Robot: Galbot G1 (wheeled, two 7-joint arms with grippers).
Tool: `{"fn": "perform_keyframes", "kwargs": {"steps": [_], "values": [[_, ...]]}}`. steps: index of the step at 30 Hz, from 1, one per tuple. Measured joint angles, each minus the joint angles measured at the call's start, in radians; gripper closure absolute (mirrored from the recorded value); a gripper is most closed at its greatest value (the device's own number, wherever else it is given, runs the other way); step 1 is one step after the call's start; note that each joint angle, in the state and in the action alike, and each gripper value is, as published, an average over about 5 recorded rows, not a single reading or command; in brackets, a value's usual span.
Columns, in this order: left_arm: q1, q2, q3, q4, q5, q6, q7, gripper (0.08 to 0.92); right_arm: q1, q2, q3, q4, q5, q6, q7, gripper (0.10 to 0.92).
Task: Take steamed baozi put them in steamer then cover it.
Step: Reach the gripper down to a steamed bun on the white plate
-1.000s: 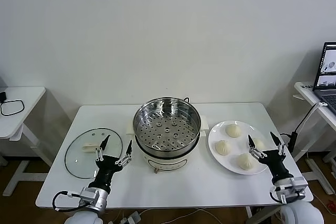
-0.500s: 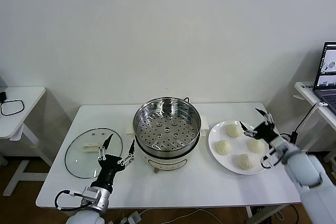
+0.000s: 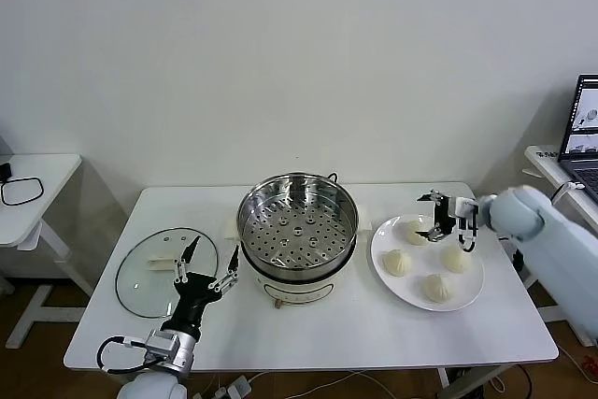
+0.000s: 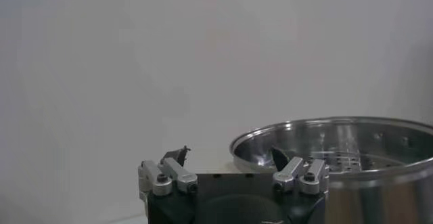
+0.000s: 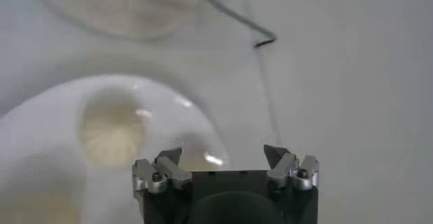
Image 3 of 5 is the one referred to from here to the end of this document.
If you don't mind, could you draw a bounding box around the black looped cable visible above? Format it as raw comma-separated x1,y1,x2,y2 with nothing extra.
0,177,46,207

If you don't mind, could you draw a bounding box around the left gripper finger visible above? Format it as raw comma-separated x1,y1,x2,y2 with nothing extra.
171,235,202,284
207,244,242,295

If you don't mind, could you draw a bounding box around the black hanging power adapter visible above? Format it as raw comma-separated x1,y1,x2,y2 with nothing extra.
511,235,527,274

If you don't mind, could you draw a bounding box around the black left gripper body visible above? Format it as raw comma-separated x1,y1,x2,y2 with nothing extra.
161,272,225,335

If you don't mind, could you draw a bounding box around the white steamed baozi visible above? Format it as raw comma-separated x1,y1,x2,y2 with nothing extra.
382,249,414,278
402,220,431,246
422,273,455,304
440,245,473,274

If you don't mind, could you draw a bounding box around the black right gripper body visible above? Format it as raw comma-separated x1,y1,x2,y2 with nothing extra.
434,197,462,235

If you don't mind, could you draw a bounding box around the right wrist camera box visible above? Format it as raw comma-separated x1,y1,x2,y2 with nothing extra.
455,196,480,251

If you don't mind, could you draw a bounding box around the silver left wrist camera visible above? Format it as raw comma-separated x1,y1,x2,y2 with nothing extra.
143,329,181,363

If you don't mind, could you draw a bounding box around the white electric cooking pot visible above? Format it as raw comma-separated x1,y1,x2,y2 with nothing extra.
222,216,375,309

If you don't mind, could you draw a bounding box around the stainless steel steamer basket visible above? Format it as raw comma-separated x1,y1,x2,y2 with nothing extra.
236,172,360,278

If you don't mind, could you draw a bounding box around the white laptop cable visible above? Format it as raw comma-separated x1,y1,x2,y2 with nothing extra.
549,180,585,207

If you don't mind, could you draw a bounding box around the large white round plate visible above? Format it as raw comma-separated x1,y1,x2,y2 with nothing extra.
370,214,486,313

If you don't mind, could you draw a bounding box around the round glass pot lid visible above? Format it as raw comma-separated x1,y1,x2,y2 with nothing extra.
114,226,220,320

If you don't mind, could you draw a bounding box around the open dark laptop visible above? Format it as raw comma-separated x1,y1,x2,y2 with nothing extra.
558,74,598,207

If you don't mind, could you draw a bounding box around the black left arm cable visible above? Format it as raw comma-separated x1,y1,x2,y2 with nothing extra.
96,335,150,375

